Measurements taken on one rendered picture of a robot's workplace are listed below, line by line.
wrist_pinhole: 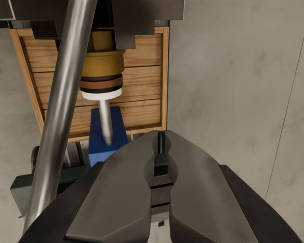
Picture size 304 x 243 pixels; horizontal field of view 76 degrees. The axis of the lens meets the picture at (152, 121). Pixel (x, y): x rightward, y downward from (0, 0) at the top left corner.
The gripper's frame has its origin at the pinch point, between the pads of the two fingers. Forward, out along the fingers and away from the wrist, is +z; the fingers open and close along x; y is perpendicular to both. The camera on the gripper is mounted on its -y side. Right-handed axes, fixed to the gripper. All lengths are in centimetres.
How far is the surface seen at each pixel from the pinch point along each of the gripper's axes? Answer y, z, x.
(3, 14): -7.5, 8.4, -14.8
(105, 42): -4.1, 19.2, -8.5
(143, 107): 16.4, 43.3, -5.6
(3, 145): 73, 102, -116
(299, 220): 276, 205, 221
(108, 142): 14.5, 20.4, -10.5
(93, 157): 15.9, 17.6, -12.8
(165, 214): 62, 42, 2
